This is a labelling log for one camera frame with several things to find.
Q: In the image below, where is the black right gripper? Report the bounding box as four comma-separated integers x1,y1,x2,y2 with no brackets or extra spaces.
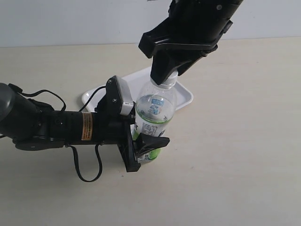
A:
138,0,242,85

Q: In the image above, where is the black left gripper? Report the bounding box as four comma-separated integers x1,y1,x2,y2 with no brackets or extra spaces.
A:
63,102,170,172

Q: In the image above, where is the clear plastic drink bottle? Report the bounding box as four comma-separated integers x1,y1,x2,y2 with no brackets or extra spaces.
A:
131,79,177,165

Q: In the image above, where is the white bottle cap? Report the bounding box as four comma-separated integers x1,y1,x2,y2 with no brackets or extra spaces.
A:
161,71,178,89

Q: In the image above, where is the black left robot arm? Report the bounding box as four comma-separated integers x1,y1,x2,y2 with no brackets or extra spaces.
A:
0,83,170,172

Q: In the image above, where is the white rectangular plastic tray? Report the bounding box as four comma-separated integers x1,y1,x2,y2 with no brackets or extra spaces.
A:
86,67,193,112

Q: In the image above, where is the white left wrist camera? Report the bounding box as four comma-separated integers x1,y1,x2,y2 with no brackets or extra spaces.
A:
95,75,134,116

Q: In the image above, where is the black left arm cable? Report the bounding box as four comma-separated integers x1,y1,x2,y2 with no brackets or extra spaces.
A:
9,83,107,182

